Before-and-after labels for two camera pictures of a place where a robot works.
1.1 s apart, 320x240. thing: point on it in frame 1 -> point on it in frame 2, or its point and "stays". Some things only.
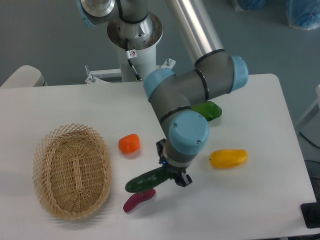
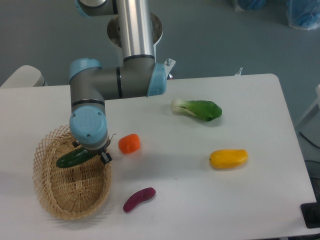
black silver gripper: (175, 164) -> (105, 157)
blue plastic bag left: (251, 4) stays
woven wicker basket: (72, 171) stays
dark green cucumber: (147, 180) -> (75, 158)
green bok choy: (208, 109) stays
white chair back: (26, 76) stays
